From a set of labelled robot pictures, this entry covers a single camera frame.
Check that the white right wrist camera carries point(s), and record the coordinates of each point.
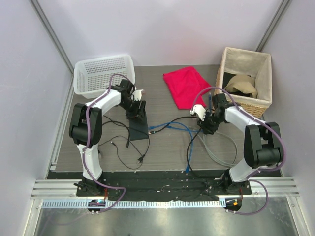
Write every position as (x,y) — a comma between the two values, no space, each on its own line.
(199,111)

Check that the beige cloth in basket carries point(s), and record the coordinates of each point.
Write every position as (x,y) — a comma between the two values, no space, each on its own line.
(243,84)

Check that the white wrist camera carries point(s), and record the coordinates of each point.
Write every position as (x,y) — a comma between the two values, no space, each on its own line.
(199,111)
(137,95)

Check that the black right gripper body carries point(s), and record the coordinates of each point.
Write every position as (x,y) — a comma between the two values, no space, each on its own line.
(210,122)

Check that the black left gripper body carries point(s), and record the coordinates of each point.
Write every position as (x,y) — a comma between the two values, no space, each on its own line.
(132,108)

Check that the aluminium front rail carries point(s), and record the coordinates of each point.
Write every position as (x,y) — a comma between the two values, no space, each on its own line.
(61,194)

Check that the white perforated plastic basket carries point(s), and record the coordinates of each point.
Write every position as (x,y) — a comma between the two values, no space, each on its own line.
(93,76)

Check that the black network switch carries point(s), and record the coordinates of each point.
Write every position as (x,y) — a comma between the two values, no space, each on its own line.
(138,129)

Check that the red folded cloth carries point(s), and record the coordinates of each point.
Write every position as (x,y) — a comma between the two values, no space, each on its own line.
(184,85)

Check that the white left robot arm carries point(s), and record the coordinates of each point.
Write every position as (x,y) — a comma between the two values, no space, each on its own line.
(86,130)

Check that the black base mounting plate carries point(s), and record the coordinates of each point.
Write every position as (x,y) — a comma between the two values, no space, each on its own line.
(160,186)

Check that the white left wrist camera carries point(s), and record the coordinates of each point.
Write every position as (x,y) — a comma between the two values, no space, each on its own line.
(137,95)

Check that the wicker basket with liner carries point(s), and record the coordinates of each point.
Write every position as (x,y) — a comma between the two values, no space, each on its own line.
(254,64)

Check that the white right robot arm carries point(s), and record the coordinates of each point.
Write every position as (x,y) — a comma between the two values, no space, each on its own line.
(262,146)

